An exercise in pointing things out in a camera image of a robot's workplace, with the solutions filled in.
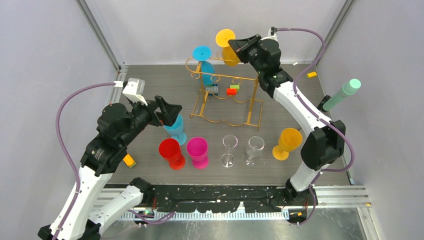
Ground magenta wine glass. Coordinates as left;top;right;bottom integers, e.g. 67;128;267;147
186;137;209;169

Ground gold wire glass rack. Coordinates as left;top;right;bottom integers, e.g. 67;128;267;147
184;52;264;130

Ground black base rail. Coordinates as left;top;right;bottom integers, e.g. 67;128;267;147
99;183;369;221

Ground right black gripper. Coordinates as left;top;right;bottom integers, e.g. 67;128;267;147
227;34;264;76

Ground orange front wine glass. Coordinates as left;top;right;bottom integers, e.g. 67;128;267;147
272;128;303;161

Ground teal back wine glass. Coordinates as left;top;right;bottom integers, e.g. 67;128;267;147
163;114;187;146

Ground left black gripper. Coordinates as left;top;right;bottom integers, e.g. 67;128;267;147
119;94;181;147

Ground yellow small block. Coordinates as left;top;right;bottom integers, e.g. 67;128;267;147
307;71;318;79

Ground yellow back wine glass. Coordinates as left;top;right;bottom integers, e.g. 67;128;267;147
215;28;240;67

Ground red green toy bricks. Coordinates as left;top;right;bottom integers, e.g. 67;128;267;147
226;84;240;96

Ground clear wine glass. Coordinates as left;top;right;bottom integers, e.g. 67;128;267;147
220;134;238;168
243;136;265;166

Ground mint green cylinder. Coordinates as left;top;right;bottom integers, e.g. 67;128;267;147
323;78;362;111

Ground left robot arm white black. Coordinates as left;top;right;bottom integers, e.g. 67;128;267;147
37;95;183;240

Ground blue back wine glass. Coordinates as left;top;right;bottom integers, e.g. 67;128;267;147
192;45;215;85

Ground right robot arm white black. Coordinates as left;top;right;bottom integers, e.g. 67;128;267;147
228;34;346;205

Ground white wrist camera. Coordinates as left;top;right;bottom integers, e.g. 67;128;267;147
114;77;148;106
261;26;279;42

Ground blue green toy bricks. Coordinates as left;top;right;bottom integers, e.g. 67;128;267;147
205;84;219;96

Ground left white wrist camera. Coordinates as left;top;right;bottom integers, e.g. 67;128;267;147
114;77;148;106

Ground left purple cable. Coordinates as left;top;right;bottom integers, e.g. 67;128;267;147
51;82;117;240

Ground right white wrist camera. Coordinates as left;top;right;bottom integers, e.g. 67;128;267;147
261;26;279;42

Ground orange block on table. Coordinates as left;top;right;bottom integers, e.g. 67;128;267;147
123;154;137;168

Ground red back wine glass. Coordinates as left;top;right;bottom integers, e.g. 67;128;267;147
158;138;186;170

